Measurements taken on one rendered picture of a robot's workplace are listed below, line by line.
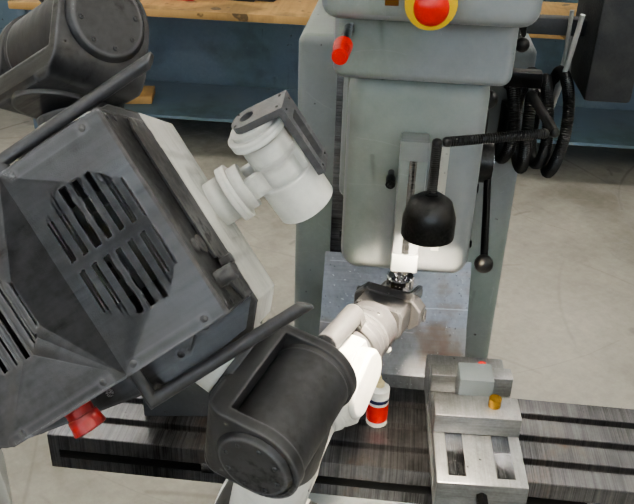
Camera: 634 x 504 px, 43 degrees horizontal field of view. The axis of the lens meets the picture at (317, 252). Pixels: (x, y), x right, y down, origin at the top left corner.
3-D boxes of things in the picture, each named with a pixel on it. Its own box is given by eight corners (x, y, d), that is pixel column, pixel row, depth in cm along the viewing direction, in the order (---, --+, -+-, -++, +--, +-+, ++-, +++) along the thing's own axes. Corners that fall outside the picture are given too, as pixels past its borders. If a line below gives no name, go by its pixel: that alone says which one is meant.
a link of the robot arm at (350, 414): (386, 365, 123) (354, 442, 116) (333, 354, 127) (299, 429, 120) (376, 340, 119) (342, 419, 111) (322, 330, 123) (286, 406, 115)
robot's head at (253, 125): (261, 207, 85) (324, 180, 82) (215, 145, 81) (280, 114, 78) (269, 174, 90) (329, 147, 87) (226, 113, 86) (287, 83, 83)
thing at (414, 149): (416, 273, 122) (430, 142, 112) (390, 271, 123) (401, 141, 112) (416, 260, 126) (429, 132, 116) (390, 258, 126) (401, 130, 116)
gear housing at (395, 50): (513, 90, 108) (525, 13, 103) (330, 79, 110) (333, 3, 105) (493, 28, 137) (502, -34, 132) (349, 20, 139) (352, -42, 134)
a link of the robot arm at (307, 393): (286, 523, 85) (309, 449, 76) (212, 482, 87) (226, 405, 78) (333, 443, 93) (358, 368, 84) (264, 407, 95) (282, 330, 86)
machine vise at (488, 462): (523, 519, 135) (533, 470, 129) (432, 512, 135) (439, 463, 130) (497, 386, 165) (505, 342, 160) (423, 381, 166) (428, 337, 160)
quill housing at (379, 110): (469, 281, 127) (497, 81, 111) (336, 271, 128) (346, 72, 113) (463, 225, 143) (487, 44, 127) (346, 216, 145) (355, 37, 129)
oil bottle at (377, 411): (386, 429, 153) (390, 383, 147) (365, 427, 153) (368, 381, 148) (387, 415, 156) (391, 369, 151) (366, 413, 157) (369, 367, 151)
